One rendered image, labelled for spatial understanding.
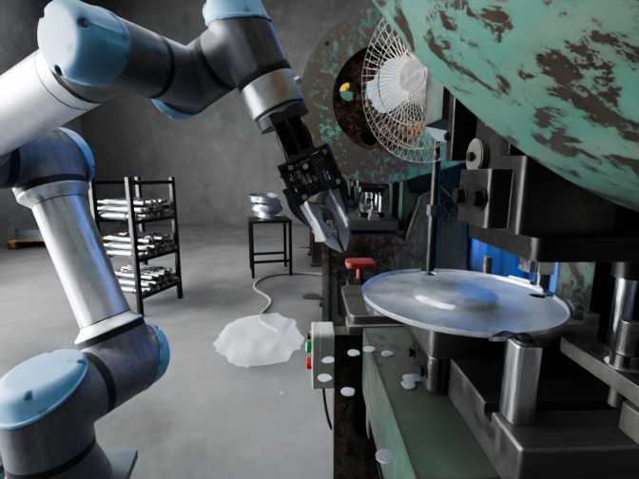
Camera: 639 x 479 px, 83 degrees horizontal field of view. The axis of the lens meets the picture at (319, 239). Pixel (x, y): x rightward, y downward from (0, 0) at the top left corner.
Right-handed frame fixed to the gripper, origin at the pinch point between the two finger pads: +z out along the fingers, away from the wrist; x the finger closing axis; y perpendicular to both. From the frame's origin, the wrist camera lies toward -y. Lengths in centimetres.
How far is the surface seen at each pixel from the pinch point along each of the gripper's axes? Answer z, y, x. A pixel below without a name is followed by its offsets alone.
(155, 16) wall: -366, -672, -92
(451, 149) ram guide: -4.8, -5.7, 23.5
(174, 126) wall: -186, -673, -153
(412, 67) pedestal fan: -27, -71, 50
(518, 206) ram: 3.8, 9.1, 22.4
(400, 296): 11.6, 1.3, 5.0
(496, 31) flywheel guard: -13.8, 37.4, 7.6
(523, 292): 20.1, 0.8, 23.4
